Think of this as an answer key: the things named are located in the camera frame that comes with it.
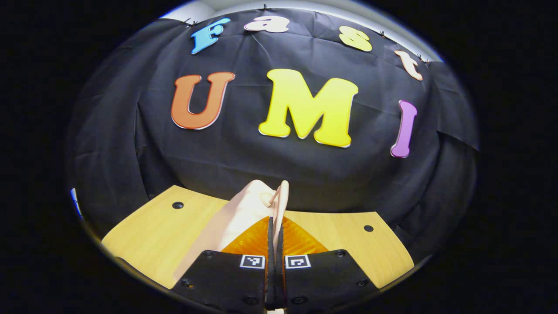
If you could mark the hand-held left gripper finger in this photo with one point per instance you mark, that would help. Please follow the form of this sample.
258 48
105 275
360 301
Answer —
270 244
280 248

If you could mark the black backdrop cloth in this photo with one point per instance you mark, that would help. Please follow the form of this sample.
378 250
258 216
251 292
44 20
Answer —
261 165

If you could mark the blue-white screen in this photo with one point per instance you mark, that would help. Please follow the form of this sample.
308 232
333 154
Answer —
76 203

